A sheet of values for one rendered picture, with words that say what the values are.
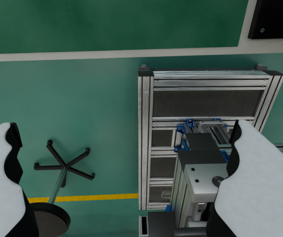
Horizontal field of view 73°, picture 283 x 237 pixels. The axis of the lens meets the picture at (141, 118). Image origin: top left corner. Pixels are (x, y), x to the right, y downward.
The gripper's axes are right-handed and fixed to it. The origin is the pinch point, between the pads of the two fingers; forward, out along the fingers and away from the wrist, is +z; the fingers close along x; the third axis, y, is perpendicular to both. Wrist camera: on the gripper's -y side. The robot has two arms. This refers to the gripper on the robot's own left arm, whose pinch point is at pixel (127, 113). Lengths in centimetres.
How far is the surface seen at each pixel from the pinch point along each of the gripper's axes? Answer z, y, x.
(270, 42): 40, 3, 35
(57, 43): 40.1, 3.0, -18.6
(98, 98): 115, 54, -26
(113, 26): 40.1, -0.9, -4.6
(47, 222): 59, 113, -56
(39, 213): 59, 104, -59
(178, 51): 40.4, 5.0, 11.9
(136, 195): 116, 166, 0
